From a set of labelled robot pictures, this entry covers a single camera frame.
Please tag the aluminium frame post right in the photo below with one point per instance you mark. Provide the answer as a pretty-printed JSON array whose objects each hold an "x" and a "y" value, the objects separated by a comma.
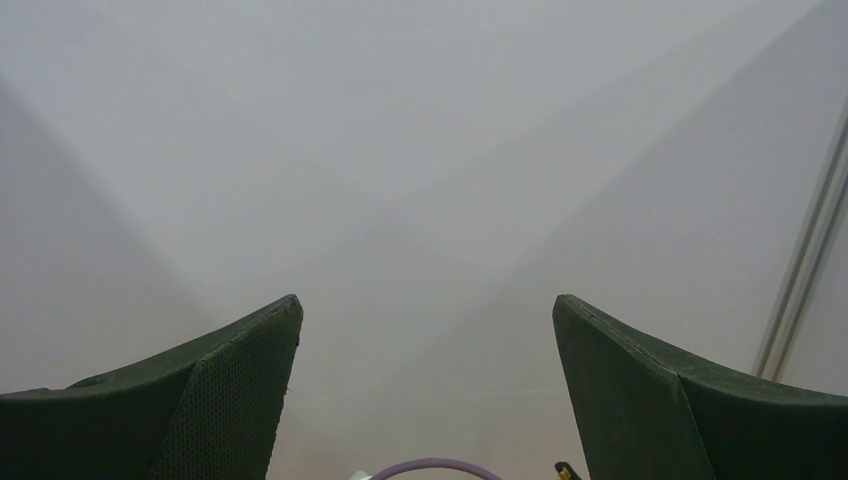
[{"x": 803, "y": 270}]

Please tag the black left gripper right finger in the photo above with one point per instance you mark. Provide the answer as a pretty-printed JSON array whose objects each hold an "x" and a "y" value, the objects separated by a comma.
[{"x": 646, "y": 409}]

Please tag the clear oil bottle gold spout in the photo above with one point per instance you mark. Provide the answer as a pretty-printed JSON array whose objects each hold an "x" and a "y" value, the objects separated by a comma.
[{"x": 565, "y": 471}]

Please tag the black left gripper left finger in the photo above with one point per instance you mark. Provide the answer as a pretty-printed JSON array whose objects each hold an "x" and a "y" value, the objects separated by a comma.
[{"x": 206, "y": 409}]

